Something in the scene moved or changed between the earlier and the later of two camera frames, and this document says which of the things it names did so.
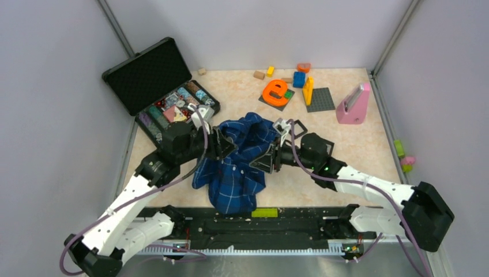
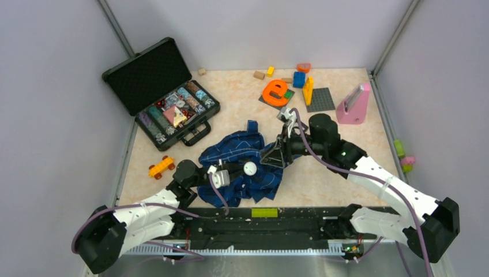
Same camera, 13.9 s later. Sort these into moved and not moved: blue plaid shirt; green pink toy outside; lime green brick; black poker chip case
Moved: blue plaid shirt
Not moved: black poker chip case; green pink toy outside; lime green brick
